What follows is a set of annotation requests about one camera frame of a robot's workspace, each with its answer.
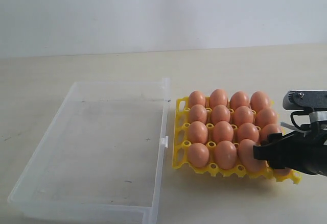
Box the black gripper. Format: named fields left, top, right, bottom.
left=253, top=130, right=326, bottom=176

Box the yellow plastic egg tray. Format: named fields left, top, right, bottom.
left=172, top=96, right=302, bottom=184

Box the clear plastic tray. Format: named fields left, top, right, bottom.
left=8, top=78, right=171, bottom=223

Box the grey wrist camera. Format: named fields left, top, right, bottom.
left=283, top=90, right=326, bottom=123

